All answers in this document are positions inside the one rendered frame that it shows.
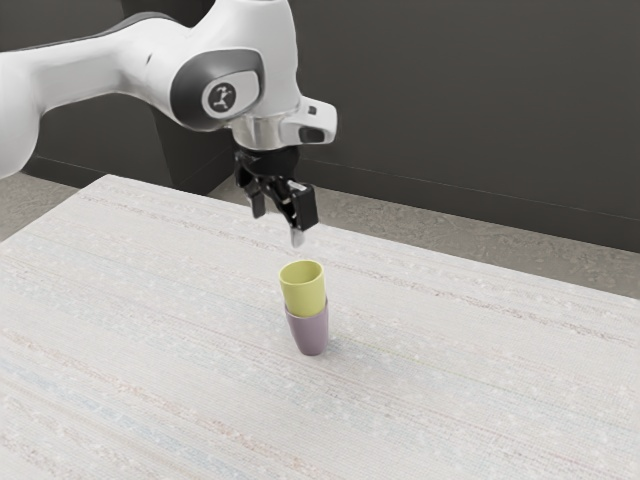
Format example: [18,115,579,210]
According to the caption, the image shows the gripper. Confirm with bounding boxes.
[233,144,320,249]

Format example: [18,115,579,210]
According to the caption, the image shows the mauve cup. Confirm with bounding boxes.
[283,295,332,358]

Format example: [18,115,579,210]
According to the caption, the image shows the yellow-green cup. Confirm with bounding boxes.
[278,258,328,319]

